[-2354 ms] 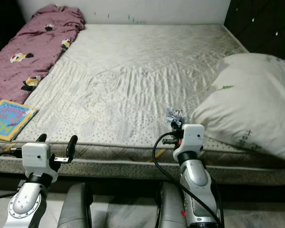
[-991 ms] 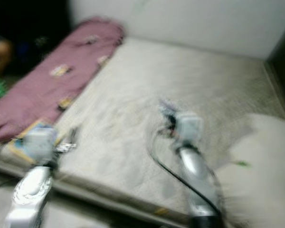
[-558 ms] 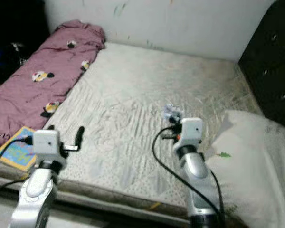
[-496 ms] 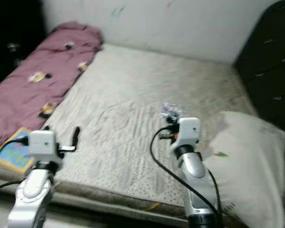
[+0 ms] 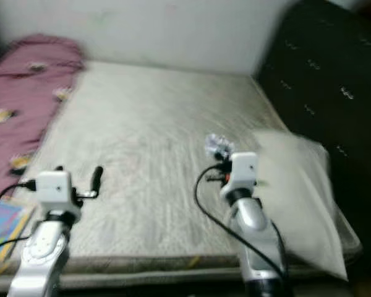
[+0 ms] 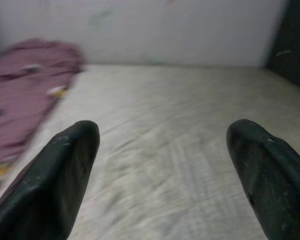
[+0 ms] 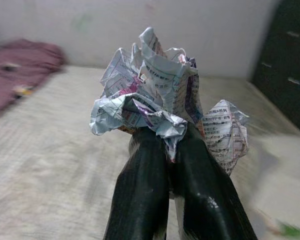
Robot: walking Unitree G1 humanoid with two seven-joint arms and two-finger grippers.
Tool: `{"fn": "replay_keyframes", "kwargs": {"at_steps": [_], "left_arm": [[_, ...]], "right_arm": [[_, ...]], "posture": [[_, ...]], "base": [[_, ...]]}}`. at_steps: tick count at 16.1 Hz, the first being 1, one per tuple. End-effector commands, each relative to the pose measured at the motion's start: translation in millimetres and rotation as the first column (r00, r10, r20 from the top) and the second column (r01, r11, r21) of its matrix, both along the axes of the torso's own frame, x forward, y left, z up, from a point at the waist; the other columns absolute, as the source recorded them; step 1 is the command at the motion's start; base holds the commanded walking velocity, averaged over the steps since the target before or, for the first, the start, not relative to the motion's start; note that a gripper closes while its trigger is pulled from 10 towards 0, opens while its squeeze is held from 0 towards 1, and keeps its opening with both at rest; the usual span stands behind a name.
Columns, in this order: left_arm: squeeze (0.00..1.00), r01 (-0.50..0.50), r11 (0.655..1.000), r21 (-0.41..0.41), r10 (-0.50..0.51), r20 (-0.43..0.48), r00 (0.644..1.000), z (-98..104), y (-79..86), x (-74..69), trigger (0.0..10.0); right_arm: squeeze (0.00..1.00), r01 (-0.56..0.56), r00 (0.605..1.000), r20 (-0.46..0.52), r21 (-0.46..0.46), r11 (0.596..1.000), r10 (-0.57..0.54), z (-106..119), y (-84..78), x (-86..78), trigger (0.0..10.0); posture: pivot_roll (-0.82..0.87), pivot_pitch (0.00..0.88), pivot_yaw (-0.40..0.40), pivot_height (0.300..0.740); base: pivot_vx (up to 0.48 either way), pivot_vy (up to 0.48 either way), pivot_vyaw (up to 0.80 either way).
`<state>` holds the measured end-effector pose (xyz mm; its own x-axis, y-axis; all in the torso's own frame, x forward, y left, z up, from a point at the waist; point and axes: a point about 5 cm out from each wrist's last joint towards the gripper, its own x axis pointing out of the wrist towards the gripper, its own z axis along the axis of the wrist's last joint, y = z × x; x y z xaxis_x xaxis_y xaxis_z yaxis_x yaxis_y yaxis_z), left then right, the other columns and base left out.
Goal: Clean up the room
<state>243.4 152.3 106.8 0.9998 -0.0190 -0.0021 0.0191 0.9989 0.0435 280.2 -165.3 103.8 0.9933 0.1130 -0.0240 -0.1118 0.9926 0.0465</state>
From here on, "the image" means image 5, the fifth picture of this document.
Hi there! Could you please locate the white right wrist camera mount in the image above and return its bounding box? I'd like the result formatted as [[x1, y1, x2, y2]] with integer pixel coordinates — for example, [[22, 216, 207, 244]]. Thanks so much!
[[221, 152, 259, 199]]

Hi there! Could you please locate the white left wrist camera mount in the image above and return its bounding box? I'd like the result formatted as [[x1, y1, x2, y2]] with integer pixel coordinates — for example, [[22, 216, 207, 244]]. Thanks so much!
[[36, 171, 74, 210]]

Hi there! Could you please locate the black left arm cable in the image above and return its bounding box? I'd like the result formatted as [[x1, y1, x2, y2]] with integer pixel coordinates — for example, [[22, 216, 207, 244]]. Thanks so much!
[[0, 179, 38, 260]]

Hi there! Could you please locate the blue and yellow children's book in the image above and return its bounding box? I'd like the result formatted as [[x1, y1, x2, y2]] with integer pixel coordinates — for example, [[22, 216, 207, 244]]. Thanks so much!
[[0, 196, 35, 264]]

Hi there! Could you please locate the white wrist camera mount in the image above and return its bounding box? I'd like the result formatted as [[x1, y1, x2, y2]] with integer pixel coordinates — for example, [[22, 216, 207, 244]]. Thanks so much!
[[221, 152, 259, 199], [36, 171, 74, 210]]

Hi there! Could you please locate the white printed pillow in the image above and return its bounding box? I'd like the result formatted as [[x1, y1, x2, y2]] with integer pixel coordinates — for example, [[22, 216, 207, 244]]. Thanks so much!
[[204, 129, 350, 282]]

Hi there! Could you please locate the grey quilted mattress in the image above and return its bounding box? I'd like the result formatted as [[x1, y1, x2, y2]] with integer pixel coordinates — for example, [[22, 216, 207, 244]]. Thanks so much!
[[0, 61, 362, 293]]

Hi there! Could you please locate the pink printed blanket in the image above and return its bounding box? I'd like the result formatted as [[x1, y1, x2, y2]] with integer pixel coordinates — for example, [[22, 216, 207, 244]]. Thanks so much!
[[0, 35, 85, 199]]

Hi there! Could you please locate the black tufted headboard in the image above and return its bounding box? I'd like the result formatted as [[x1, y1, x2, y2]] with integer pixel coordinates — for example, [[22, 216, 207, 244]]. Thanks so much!
[[254, 0, 371, 260]]

